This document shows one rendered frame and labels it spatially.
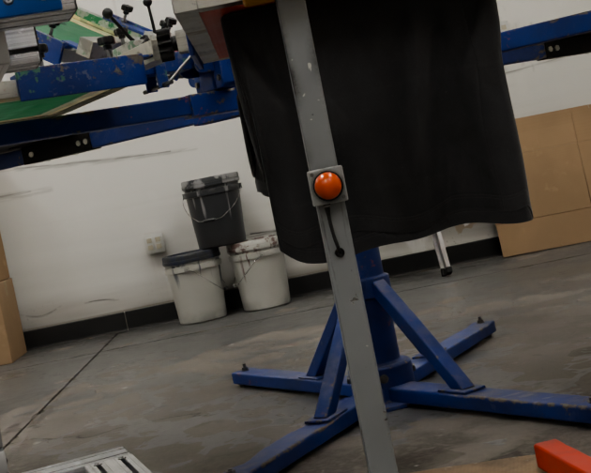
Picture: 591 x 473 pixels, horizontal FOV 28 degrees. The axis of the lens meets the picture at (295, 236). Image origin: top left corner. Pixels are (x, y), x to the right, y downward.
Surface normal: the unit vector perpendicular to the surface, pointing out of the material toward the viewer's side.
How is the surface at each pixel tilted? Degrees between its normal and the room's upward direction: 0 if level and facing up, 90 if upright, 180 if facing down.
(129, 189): 90
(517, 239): 75
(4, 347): 90
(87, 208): 90
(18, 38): 90
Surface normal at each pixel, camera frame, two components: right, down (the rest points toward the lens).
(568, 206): -0.02, -0.15
